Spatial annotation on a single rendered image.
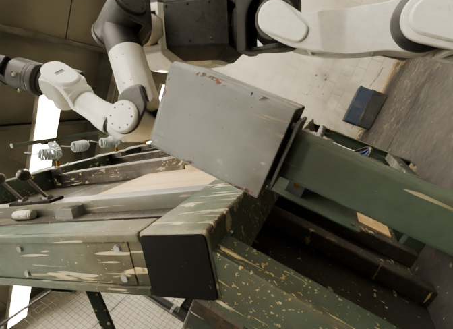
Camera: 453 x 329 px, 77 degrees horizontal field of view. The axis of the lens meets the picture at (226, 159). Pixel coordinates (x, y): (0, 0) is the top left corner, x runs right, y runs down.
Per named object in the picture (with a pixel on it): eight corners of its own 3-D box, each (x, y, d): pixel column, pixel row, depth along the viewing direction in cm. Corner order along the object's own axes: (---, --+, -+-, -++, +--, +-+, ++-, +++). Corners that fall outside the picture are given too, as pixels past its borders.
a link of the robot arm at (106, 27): (154, 39, 72) (139, -5, 75) (121, 32, 66) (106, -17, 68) (134, 65, 80) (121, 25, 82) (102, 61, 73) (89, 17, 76)
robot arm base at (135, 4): (168, 27, 74) (152, -10, 76) (123, 18, 65) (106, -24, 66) (141, 61, 85) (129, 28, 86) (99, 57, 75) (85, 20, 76)
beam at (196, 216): (222, 304, 40) (206, 231, 38) (152, 298, 45) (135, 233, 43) (315, 130, 242) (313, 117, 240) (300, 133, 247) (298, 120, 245)
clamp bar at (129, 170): (252, 166, 104) (240, 100, 101) (36, 191, 149) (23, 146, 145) (259, 160, 113) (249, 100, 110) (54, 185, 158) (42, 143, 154)
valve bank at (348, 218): (397, 172, 52) (276, 121, 57) (359, 234, 56) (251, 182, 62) (367, 136, 97) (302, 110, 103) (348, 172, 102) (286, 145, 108)
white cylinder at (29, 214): (13, 222, 89) (29, 220, 86) (10, 212, 88) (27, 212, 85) (22, 218, 92) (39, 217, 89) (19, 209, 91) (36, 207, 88)
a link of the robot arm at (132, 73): (177, 130, 75) (154, 57, 79) (155, 118, 63) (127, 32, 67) (139, 146, 77) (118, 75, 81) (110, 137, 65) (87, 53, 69)
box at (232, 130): (304, 112, 31) (168, 58, 36) (263, 203, 35) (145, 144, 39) (312, 108, 42) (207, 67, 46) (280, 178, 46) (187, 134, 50)
